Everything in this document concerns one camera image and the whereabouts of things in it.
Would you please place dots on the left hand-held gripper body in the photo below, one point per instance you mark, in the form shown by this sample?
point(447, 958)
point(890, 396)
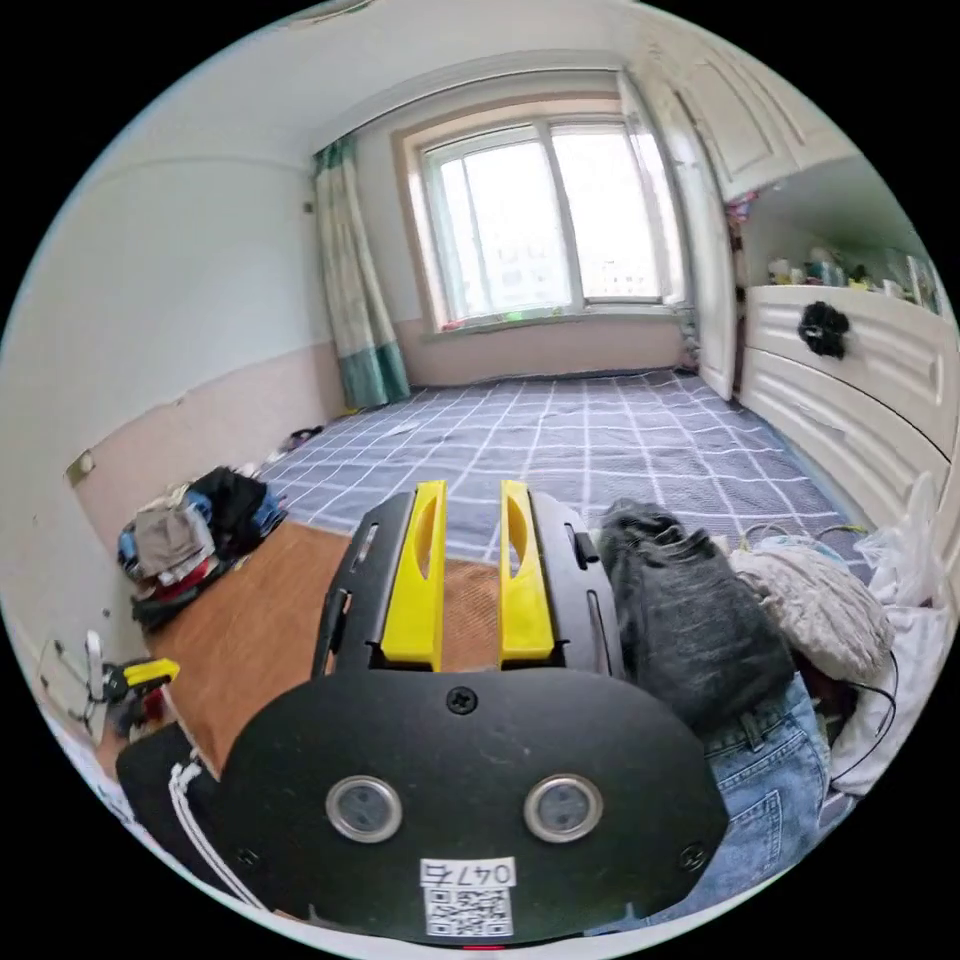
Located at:
point(116, 686)

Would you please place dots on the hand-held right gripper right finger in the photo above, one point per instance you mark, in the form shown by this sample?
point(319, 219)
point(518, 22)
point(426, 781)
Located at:
point(526, 592)

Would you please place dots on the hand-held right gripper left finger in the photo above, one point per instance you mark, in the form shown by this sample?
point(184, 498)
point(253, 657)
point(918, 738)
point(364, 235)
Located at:
point(416, 585)

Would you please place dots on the black jeans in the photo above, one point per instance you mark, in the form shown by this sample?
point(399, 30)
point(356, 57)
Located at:
point(690, 622)

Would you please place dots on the pile of clothes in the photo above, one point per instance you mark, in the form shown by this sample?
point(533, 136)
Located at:
point(772, 772)
point(176, 540)

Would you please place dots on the bed with checked quilt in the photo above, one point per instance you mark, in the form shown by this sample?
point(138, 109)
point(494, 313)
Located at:
point(600, 435)

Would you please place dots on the green patterned curtain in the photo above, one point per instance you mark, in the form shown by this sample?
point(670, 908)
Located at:
point(352, 300)

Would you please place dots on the window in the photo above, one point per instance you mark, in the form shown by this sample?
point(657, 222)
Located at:
point(510, 225)

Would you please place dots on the white plastic bag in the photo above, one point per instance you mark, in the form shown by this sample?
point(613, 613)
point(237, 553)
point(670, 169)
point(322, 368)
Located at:
point(911, 540)

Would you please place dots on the white headboard shelf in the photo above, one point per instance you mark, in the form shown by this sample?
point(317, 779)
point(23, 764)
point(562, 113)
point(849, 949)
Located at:
point(862, 397)

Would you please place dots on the black hair scrunchie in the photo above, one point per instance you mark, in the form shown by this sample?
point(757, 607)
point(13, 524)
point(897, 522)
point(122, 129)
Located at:
point(823, 328)

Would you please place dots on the white cupboard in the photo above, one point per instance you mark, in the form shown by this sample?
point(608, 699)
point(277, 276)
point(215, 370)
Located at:
point(742, 112)

